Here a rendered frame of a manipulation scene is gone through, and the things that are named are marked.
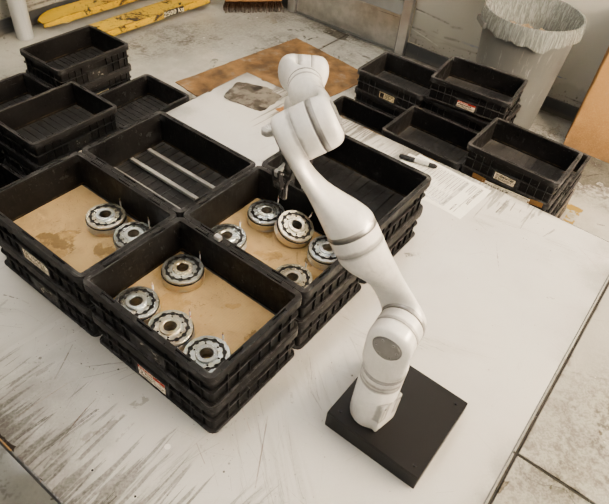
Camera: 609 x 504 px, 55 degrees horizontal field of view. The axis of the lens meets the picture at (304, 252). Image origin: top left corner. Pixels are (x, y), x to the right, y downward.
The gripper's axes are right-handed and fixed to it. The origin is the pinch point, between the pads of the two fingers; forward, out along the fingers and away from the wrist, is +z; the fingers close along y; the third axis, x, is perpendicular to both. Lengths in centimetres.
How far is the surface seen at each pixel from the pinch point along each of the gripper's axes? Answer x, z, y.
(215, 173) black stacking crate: 34.4, 19.4, 8.3
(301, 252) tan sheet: -5.9, 18.2, -0.4
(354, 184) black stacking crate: 1.0, 18.6, 33.8
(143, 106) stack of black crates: 138, 67, 63
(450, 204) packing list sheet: -21, 31, 63
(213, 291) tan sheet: 1.2, 18.4, -25.8
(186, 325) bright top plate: -3.6, 15.1, -39.0
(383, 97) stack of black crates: 60, 64, 156
